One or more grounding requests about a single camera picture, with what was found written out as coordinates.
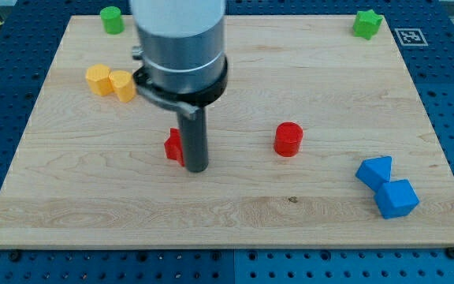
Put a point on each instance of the yellow hexagon block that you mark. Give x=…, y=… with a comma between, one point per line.
x=97, y=77

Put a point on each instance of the red star block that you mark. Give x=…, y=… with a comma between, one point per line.
x=173, y=147

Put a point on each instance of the blue cube block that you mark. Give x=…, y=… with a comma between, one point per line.
x=396, y=199

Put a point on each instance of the green cylinder block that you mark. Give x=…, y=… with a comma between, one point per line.
x=112, y=20

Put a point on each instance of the white fiducial marker tag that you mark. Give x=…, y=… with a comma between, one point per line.
x=411, y=37

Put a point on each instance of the blue triangular prism block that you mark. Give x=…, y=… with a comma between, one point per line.
x=375, y=172

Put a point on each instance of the yellow half-round block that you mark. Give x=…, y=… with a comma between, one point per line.
x=123, y=85

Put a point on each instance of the red cylinder block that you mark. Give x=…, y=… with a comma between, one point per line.
x=288, y=138

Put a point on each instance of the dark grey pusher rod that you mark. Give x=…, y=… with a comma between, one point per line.
x=193, y=136

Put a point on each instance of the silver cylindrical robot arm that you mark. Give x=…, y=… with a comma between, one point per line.
x=182, y=42

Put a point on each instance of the green star block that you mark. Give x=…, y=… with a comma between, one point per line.
x=366, y=24

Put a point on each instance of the light wooden board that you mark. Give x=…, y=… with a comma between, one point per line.
x=90, y=172

